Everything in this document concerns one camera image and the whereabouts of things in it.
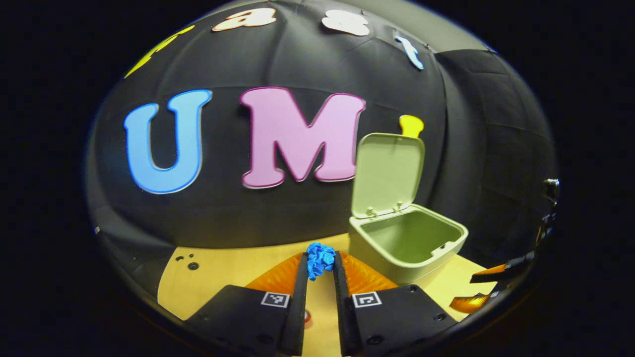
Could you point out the pale green desktop garbage bin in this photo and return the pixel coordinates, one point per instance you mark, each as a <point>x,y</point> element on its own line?
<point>397,168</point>

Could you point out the wooden desktop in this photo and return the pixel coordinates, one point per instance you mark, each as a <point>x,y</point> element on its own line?
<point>223,267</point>

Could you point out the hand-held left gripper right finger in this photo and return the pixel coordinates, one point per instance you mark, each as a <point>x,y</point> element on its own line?
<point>343,312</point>

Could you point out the blue paper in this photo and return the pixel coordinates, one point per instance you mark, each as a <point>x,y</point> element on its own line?
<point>320,260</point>

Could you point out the orange pop can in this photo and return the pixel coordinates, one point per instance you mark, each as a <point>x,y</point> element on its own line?
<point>307,318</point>

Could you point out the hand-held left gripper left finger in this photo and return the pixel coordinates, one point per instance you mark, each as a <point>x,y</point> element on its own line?
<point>297,307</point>

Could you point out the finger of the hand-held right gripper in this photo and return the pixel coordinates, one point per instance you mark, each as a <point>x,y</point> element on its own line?
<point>474,302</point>
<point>501,272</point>

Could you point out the black backdrop cloth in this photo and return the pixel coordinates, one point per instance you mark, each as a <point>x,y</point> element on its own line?
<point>223,218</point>

